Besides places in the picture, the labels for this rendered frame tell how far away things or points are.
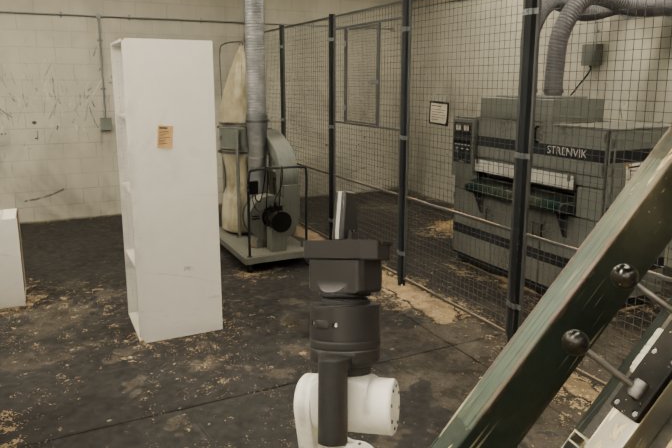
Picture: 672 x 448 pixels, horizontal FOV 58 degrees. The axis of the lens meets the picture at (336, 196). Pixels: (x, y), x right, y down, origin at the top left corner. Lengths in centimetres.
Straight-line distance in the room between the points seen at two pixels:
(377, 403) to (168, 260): 365
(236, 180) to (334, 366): 569
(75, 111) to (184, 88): 443
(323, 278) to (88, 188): 792
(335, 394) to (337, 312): 9
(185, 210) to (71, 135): 443
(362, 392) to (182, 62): 359
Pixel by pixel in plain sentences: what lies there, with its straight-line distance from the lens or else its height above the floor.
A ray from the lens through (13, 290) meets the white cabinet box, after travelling 551.
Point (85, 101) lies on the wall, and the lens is 850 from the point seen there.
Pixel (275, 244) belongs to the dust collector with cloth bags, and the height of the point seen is 24.
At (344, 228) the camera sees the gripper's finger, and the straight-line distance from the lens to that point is 74.
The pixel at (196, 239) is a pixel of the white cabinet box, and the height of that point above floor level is 70.
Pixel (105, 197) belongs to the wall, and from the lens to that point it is 865.
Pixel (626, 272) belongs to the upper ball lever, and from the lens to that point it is 96.
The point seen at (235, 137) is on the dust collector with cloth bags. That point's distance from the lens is 629.
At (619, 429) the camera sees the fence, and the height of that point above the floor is 130.
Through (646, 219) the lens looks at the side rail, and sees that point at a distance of 121.
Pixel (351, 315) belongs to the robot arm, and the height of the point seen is 151.
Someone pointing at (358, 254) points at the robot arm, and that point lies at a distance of 71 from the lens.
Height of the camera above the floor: 178
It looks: 11 degrees down
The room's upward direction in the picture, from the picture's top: straight up
